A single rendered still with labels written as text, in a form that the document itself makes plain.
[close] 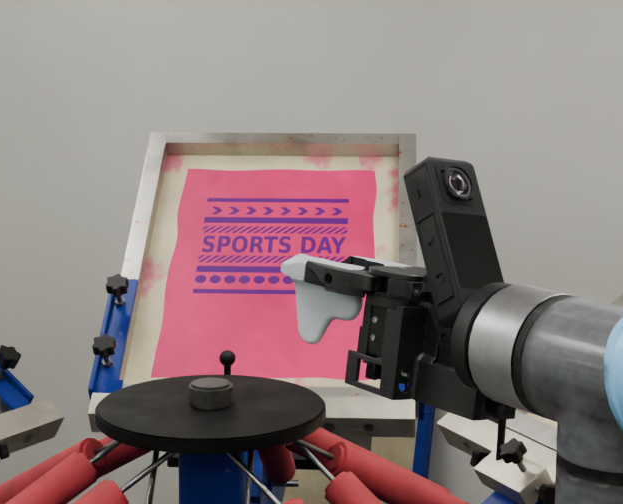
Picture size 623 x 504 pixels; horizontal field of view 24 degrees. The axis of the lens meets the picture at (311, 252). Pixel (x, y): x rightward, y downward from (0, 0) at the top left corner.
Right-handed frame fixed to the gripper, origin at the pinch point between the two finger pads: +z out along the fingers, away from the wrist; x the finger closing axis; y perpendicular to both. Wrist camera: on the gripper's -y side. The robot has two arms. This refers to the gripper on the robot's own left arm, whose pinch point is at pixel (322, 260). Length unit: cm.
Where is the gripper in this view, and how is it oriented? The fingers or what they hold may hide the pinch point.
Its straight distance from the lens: 106.6
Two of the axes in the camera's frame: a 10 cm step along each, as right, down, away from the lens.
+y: -1.1, 9.9, 1.0
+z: -5.8, -1.4, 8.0
